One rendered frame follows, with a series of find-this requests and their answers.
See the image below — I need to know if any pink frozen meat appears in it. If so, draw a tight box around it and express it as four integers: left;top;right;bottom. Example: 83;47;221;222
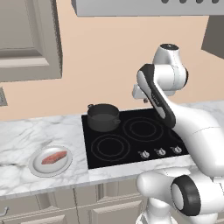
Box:
40;150;68;166

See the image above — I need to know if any silver drawer handle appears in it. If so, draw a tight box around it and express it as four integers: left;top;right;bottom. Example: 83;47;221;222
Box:
0;206;10;218

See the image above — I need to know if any beige base cupboard door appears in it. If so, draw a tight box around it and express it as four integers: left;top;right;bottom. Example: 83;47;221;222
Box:
76;178;148;224

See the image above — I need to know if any beige wall cupboard door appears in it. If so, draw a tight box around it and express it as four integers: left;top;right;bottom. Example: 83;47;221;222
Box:
0;0;63;83

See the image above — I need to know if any silver hob knob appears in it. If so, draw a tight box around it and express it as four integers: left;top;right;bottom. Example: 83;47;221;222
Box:
154;147;167;158
137;150;151;159
171;145;184;155

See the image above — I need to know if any dark grey pot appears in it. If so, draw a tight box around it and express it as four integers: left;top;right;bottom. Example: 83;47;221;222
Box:
87;102;122;133

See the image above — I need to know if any beige drawer front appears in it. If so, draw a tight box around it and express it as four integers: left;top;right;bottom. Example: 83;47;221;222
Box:
0;191;77;224

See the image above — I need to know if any grey range hood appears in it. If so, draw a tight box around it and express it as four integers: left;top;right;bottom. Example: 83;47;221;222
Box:
71;0;224;18

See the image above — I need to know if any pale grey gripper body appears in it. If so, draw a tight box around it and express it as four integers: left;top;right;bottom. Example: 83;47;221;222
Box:
132;83;150;102

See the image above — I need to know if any grey wall socket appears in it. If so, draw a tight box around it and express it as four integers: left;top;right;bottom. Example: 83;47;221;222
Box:
0;87;9;108

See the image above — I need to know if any grey round plate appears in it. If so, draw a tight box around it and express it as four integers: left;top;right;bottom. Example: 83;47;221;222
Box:
28;144;74;179

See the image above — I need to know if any black hob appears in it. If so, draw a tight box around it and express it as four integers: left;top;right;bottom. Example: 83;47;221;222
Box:
80;108;194;171

